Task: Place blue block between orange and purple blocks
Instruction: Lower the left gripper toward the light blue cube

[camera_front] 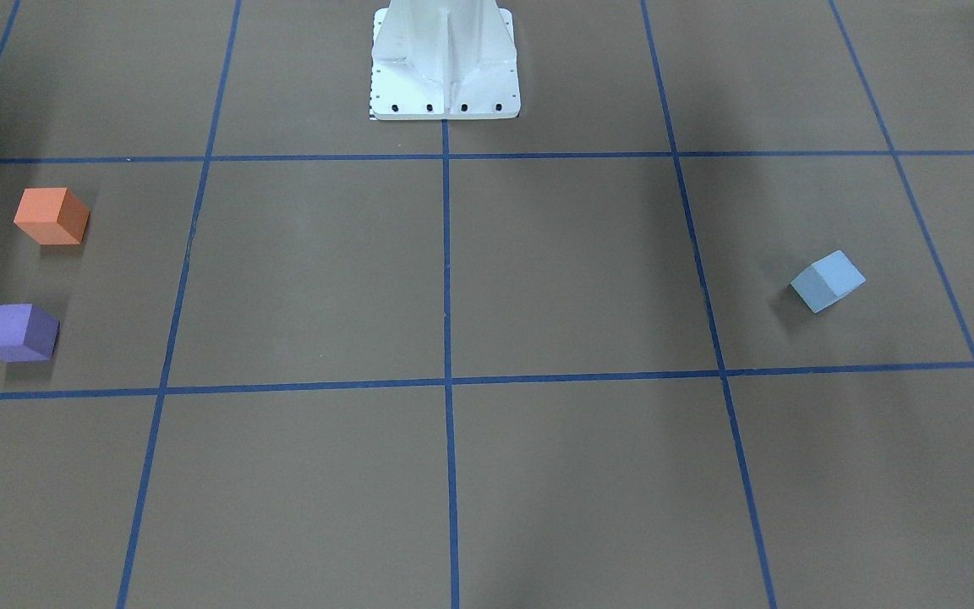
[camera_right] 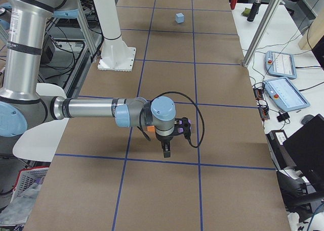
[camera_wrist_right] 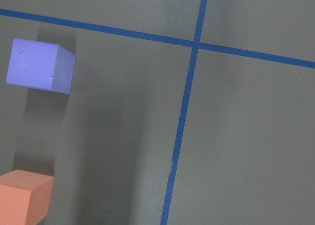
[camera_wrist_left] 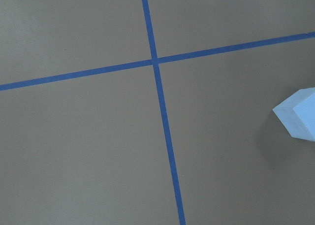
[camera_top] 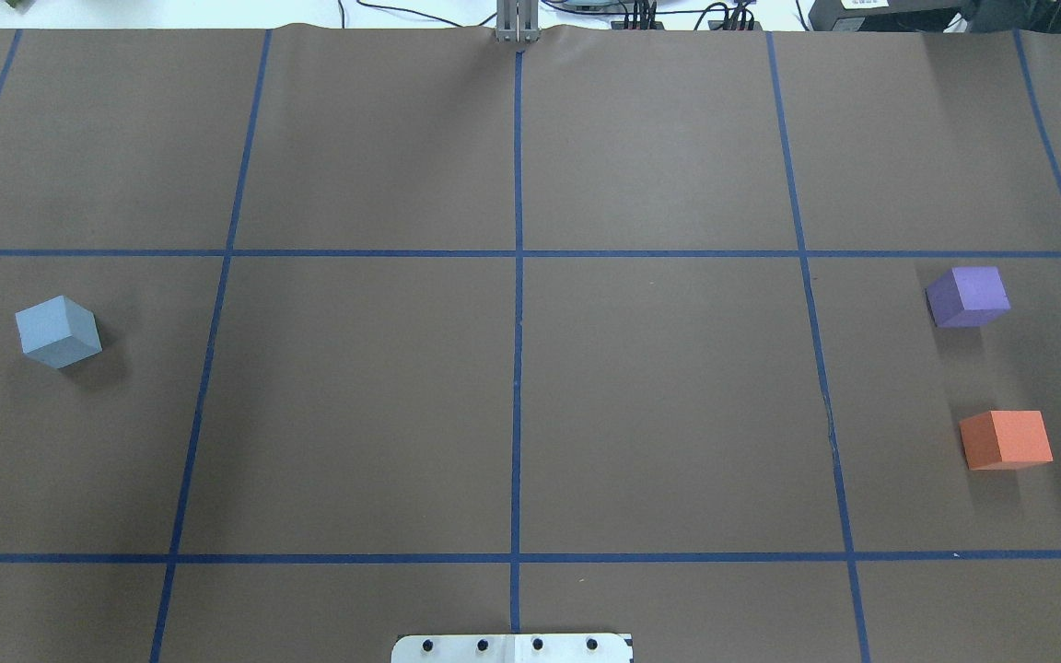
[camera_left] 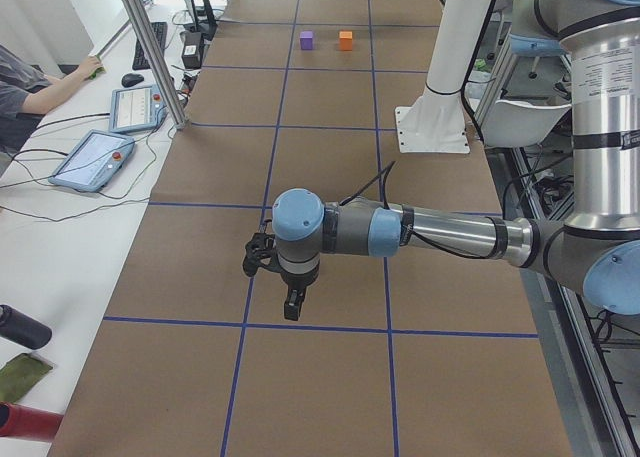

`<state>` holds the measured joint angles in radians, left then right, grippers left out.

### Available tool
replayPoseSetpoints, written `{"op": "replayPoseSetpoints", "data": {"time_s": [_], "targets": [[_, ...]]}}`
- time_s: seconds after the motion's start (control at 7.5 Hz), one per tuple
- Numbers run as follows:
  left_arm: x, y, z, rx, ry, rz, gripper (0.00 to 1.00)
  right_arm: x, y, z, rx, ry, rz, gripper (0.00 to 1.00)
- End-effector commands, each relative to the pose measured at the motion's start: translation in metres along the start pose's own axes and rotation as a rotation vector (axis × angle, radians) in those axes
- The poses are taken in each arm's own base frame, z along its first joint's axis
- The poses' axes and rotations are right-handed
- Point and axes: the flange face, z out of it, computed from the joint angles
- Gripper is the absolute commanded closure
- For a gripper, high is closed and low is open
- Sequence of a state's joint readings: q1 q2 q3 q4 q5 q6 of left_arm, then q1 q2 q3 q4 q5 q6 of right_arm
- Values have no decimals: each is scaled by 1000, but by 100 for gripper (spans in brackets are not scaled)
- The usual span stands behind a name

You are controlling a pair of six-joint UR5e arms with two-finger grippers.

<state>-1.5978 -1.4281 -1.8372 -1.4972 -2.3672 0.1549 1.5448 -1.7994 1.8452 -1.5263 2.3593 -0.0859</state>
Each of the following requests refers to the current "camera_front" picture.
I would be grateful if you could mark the light blue foam block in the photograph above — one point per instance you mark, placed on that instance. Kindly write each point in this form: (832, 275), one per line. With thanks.
(827, 281)

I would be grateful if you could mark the orange foam block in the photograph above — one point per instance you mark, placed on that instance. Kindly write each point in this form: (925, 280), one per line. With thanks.
(52, 216)

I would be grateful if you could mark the purple foam block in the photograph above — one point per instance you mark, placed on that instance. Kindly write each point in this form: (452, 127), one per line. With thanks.
(27, 333)

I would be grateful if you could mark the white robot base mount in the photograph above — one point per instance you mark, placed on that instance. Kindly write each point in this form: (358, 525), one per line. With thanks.
(444, 60)

